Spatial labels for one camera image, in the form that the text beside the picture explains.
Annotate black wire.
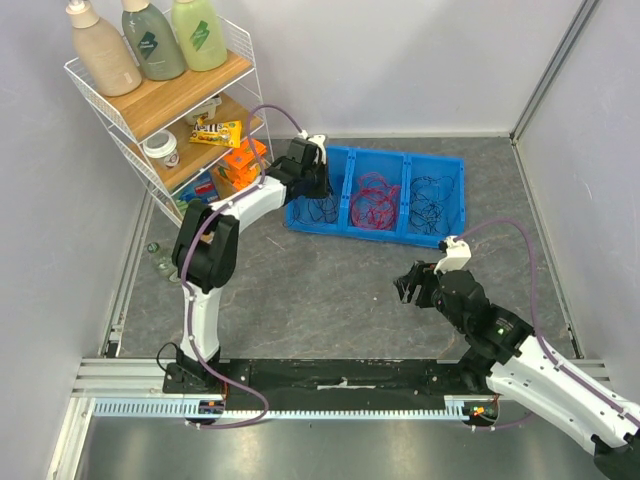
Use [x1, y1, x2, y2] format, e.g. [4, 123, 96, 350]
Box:
[408, 173, 460, 236]
[290, 194, 342, 226]

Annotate red wire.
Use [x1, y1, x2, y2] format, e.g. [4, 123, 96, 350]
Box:
[348, 171, 403, 232]

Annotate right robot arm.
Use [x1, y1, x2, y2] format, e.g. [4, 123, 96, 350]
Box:
[394, 261, 639, 479]

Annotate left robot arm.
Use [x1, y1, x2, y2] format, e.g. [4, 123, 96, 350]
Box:
[163, 134, 329, 394]

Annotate orange snack boxes stack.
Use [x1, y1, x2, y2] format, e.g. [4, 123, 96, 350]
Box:
[210, 139, 267, 199]

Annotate blue three-compartment bin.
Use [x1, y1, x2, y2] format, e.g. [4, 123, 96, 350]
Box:
[284, 146, 466, 248]

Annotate yellow candy bag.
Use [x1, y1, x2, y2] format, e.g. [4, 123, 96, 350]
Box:
[189, 117, 243, 148]

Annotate blue snack packet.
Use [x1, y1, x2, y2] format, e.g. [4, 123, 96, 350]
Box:
[173, 171, 219, 215]

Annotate white tub container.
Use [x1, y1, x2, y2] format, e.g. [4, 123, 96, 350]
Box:
[182, 95, 222, 126]

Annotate white paper cup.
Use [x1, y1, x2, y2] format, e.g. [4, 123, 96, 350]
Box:
[142, 130, 180, 169]

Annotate left glass bottle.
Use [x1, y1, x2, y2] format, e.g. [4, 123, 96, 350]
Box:
[146, 242, 180, 283]

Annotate light green pump bottle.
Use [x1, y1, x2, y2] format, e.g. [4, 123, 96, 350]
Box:
[171, 0, 227, 72]

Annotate dark green pump bottle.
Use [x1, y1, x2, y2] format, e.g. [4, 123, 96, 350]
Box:
[121, 0, 186, 81]

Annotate beige pump bottle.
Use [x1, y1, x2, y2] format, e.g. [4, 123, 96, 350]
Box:
[66, 1, 142, 97]

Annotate aluminium corner profile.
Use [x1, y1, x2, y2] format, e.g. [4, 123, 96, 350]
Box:
[509, 0, 601, 146]

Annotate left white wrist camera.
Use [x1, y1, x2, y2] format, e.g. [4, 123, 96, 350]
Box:
[296, 130, 328, 165]

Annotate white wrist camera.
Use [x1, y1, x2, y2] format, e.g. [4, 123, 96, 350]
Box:
[434, 236, 471, 274]
[296, 130, 328, 165]

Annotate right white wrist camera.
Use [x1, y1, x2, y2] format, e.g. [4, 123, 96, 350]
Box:
[434, 236, 471, 274]

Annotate white wire shelf rack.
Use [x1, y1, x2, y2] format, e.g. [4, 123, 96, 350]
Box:
[64, 17, 272, 225]

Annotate slotted cable duct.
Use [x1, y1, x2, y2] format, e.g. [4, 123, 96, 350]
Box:
[93, 398, 489, 421]

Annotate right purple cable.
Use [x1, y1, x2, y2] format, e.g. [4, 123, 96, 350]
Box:
[449, 216, 640, 432]

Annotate purple cable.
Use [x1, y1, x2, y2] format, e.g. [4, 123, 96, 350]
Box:
[449, 216, 640, 432]
[178, 103, 306, 431]

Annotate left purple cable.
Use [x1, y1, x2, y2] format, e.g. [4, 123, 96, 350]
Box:
[178, 103, 306, 431]

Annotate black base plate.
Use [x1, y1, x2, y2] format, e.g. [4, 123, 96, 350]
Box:
[161, 357, 521, 412]

